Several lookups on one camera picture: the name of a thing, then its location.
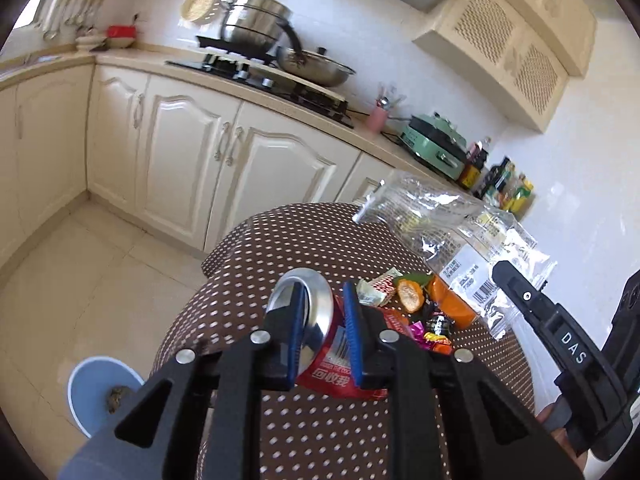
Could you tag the cream upper lattice cabinet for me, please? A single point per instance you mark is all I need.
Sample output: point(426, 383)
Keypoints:
point(519, 54)

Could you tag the clear plastic bag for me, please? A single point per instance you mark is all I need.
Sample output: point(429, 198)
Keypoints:
point(460, 239)

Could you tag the colourful candy wrappers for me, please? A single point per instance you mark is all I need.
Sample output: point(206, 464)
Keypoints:
point(430, 328)

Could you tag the hanging utensil rack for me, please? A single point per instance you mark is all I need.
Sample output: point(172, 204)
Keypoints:
point(79, 15)

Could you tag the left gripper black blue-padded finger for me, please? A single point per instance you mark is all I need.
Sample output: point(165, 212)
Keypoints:
point(268, 358)
point(380, 356)

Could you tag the brown polka dot tablecloth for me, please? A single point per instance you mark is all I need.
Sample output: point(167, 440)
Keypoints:
point(304, 435)

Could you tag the crushed orange Fanta can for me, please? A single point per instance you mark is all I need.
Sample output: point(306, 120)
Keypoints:
point(450, 303)

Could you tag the orange peel piece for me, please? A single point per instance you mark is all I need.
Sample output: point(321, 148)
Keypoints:
point(410, 295)

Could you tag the sauce bottles group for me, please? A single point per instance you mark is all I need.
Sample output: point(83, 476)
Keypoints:
point(499, 185)

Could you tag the red bowl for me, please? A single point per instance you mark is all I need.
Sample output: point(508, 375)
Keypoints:
point(121, 36)

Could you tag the cream lower cabinets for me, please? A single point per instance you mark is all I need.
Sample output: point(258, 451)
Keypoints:
point(168, 150)

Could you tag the person's hand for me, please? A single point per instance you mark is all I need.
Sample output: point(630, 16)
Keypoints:
point(561, 438)

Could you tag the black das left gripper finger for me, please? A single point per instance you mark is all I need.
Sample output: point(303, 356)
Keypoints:
point(566, 341)

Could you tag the blue trash bin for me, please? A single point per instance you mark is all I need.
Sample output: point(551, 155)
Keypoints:
point(95, 389)

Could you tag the red white checkered wrapper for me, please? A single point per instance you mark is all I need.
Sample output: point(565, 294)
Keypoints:
point(379, 291)

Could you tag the crushed red soda can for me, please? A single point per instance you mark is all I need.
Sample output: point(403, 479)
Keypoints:
point(324, 365)

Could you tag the stacked steel steamer pot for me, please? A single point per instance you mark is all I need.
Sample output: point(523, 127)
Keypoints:
point(254, 24)

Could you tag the green electric grill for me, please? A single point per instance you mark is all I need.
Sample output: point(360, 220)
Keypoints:
point(435, 141)

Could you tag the black gas stove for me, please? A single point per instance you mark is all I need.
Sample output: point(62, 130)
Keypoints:
point(248, 67)

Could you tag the cream round plate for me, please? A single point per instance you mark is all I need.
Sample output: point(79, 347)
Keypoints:
point(197, 11)

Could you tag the steel wok with lid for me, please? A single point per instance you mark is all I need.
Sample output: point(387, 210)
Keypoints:
point(315, 67)

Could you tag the pink utensil holder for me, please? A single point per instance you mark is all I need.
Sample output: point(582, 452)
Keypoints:
point(377, 119)

